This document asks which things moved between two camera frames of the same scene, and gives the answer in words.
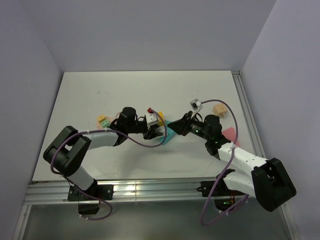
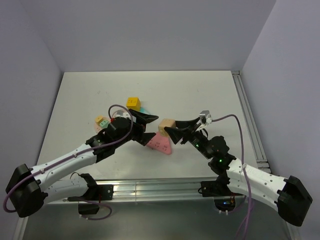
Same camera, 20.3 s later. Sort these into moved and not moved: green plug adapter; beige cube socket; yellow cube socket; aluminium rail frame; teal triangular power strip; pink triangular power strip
Moved: pink triangular power strip; beige cube socket; teal triangular power strip; yellow cube socket
Not moved: green plug adapter; aluminium rail frame
